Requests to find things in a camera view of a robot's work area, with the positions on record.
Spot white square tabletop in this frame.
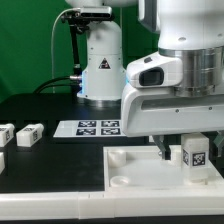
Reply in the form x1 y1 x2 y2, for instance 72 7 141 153
103 145 224 191

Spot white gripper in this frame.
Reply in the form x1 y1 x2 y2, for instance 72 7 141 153
121 84 224 160

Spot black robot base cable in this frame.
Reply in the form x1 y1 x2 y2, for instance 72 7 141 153
33 74 83 94

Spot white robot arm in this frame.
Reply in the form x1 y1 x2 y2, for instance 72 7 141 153
66 0 224 137

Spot white AprilTag base sheet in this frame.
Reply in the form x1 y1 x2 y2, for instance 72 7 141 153
53 120 124 138

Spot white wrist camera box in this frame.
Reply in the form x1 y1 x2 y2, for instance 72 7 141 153
126 52 183 88

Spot black camera on stand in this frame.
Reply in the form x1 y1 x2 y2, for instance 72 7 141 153
60 6 114 75

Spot white L-shaped obstacle fence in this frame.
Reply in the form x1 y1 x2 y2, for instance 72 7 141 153
0 186 224 221

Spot grey camera cable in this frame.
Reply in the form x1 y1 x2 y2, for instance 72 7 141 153
50 7 81 94

